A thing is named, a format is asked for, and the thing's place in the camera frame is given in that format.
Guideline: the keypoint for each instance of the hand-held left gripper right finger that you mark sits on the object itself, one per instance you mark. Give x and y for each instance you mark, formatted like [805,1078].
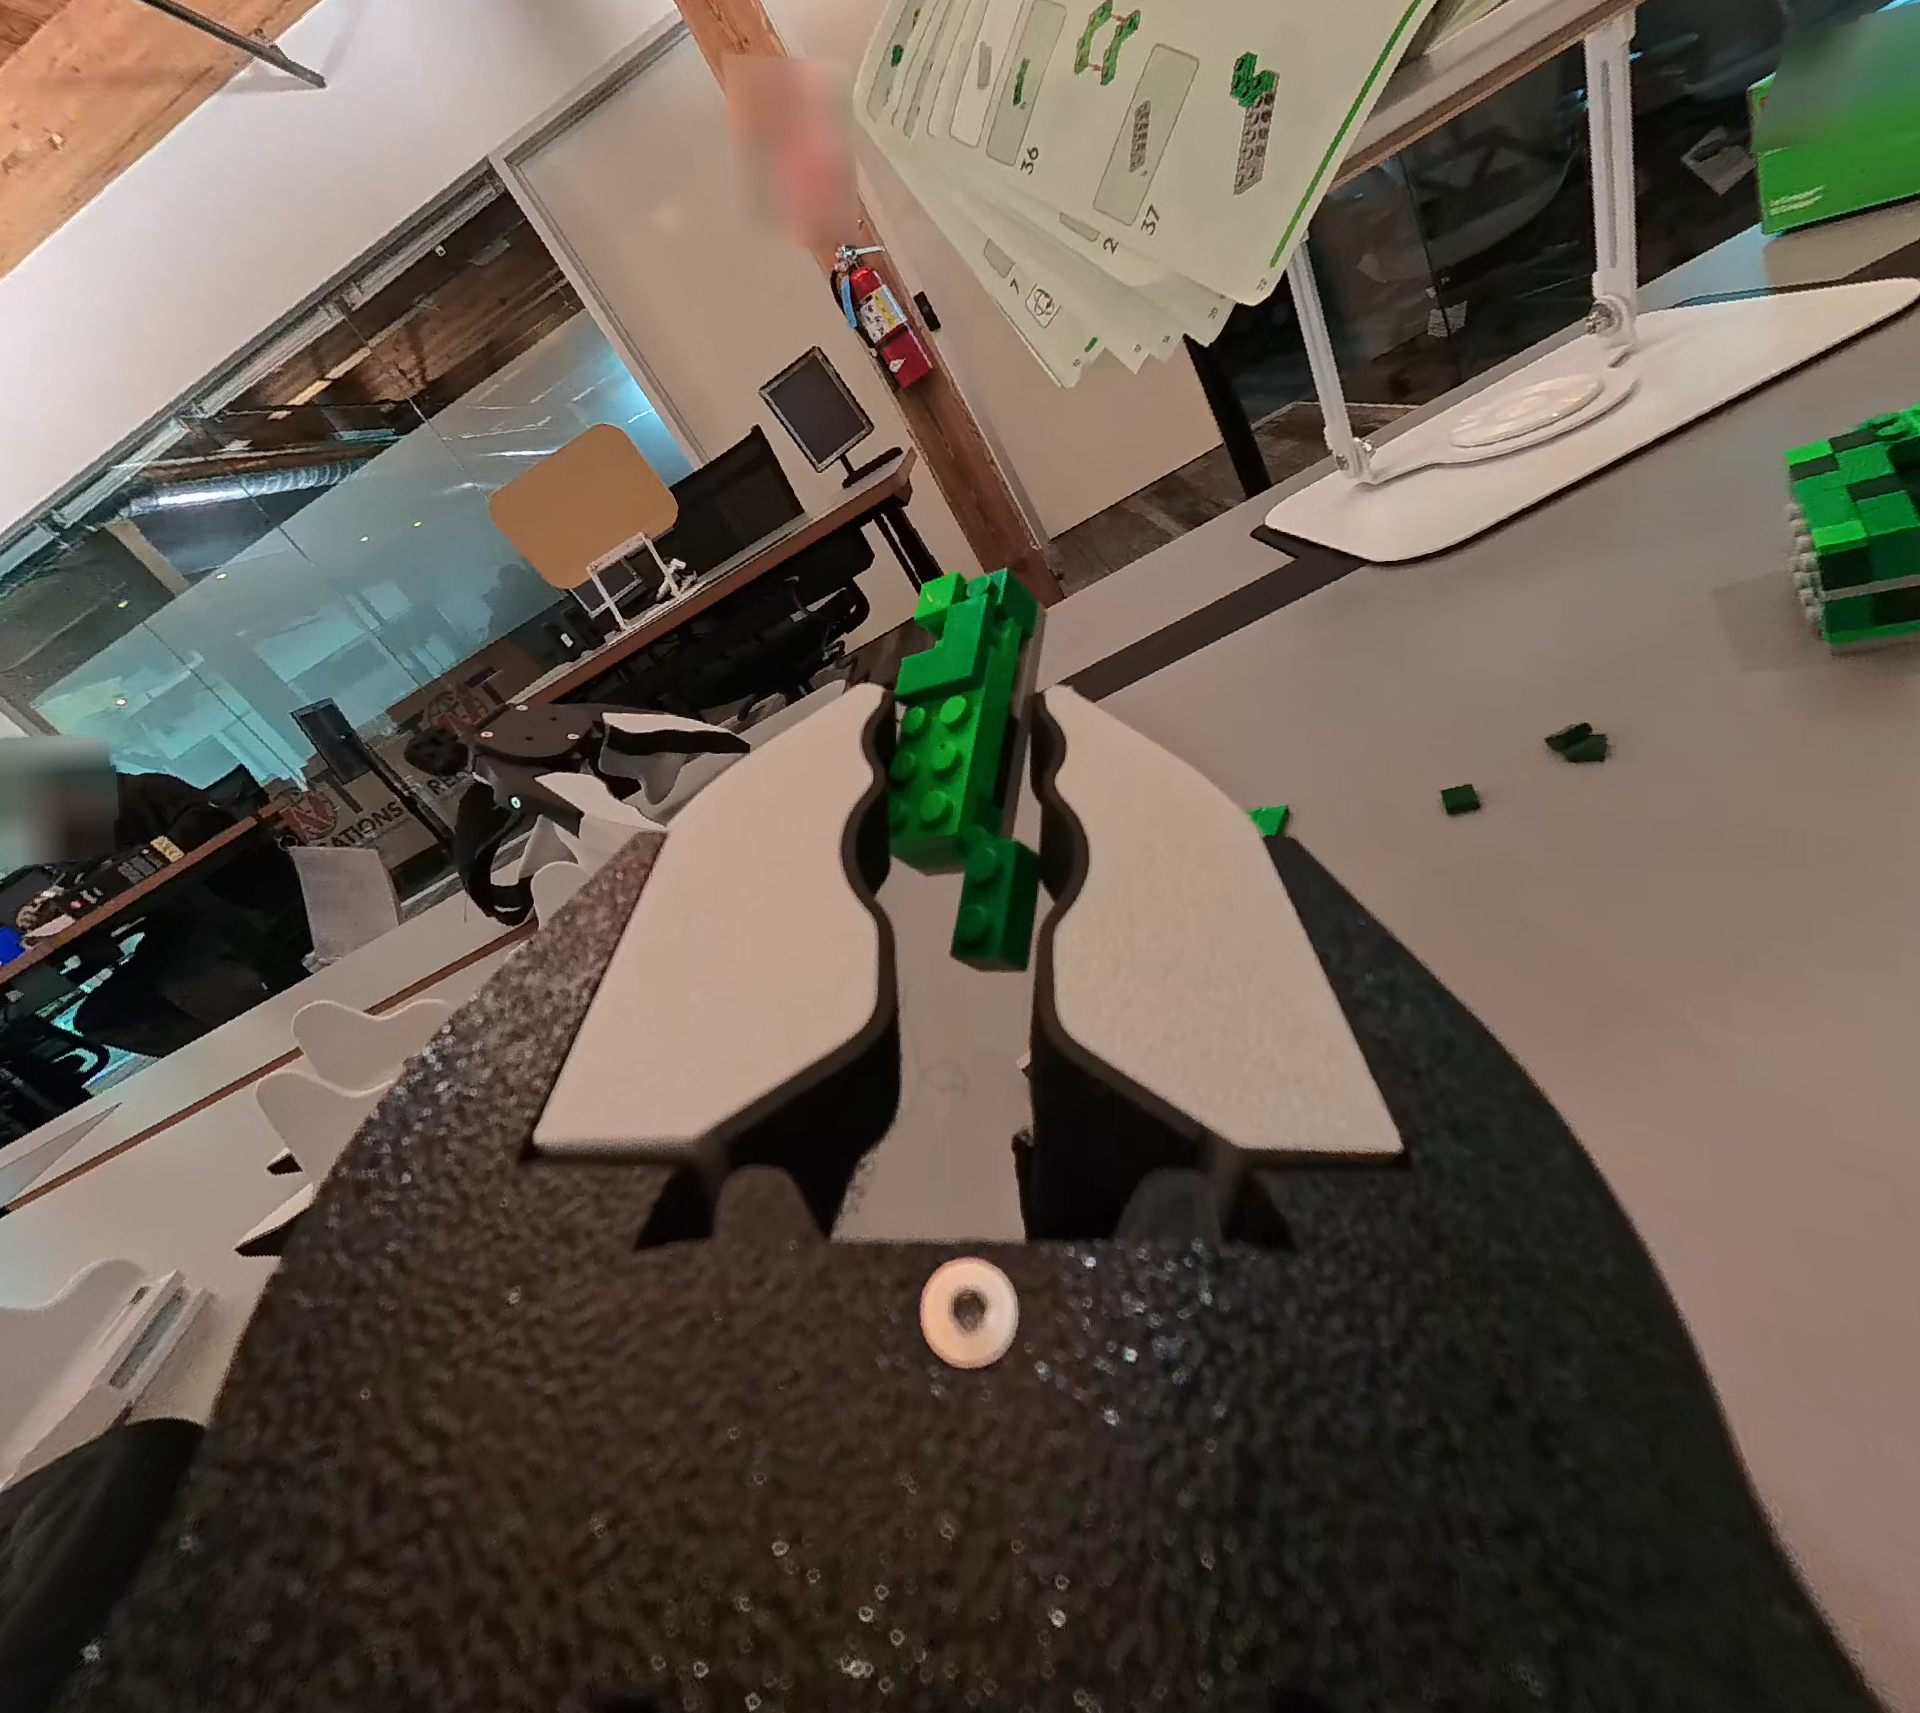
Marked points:
[1200,963]

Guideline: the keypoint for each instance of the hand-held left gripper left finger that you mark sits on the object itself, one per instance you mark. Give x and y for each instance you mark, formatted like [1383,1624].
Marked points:
[734,950]

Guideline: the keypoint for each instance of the green toy brick assembly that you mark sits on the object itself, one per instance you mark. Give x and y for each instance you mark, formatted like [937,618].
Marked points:
[952,752]

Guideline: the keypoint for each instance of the grey desk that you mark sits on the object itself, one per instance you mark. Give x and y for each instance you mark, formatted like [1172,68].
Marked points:
[1574,993]

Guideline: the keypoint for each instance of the brown-top office desk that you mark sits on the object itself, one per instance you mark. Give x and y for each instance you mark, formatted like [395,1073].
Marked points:
[795,530]

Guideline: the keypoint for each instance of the white wood-edged desk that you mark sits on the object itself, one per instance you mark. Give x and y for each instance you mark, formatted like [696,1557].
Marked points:
[164,1083]

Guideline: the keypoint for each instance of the bright green small brick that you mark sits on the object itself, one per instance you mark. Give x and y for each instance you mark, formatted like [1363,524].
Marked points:
[1268,821]

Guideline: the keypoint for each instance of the white plastic finger part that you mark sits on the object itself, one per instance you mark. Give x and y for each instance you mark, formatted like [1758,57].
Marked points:
[75,1337]
[600,828]
[353,1083]

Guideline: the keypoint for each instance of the spare hand-held gripper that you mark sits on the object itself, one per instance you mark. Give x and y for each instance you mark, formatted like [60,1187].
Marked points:
[524,739]

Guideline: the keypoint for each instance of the dark green small brick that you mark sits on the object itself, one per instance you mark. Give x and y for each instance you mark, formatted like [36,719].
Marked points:
[1462,799]
[1578,742]

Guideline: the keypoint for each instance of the black office chair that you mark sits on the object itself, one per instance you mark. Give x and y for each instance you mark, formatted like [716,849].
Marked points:
[734,499]

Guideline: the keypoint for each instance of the tan board book stand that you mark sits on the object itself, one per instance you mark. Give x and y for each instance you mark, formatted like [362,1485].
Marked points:
[579,507]

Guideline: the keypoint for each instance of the white book stand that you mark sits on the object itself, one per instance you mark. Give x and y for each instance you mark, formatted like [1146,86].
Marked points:
[1425,512]

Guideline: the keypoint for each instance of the grey computer monitor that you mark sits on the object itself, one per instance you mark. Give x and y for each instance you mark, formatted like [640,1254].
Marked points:
[811,409]

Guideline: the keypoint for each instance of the glass partition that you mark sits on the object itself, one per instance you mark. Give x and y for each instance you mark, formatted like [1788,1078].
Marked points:
[301,543]

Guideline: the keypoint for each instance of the red fire extinguisher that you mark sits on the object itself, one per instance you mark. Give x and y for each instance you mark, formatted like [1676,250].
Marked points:
[892,326]

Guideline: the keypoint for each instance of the green brick block model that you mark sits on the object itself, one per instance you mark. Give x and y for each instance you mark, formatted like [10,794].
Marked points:
[1861,529]

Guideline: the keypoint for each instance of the green brick instruction booklet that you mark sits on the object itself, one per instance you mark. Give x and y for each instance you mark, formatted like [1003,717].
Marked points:
[1140,19]

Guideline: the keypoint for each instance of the green cardboard box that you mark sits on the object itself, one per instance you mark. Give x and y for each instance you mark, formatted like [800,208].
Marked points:
[1845,206]

